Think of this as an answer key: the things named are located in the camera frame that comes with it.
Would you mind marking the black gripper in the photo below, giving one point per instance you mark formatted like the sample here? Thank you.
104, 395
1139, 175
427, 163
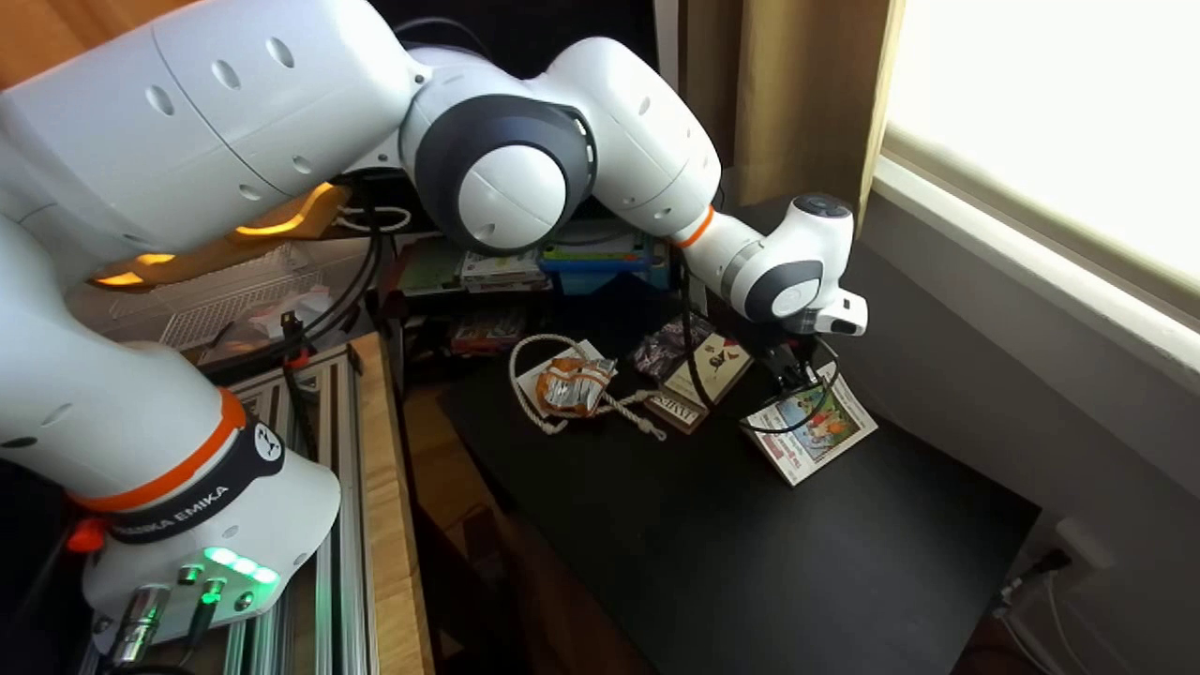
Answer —
801, 348

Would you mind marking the Boxcar Children paperback book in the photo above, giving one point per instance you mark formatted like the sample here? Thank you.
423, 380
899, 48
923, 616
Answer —
818, 435

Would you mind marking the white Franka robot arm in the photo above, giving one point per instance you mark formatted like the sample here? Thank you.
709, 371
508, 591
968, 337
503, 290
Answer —
228, 126

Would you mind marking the black coffee table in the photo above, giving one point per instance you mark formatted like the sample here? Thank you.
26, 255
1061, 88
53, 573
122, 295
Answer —
699, 565

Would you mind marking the orange clear plastic wrapper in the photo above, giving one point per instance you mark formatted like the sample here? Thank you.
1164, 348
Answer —
581, 380

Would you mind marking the blue game box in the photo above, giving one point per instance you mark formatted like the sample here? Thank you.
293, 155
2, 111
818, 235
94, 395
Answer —
604, 265

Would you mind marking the wide tan curtain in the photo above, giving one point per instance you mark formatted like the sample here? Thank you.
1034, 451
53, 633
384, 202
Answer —
801, 88

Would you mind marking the green game box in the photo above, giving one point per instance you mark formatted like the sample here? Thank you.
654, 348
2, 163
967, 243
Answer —
481, 268

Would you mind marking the bright window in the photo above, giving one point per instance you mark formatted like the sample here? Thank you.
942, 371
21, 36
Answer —
1063, 113

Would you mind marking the brown wooden panel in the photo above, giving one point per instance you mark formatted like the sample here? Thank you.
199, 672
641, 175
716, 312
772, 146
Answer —
62, 30

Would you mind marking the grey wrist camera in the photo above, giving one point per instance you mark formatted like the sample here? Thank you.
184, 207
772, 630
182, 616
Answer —
844, 312

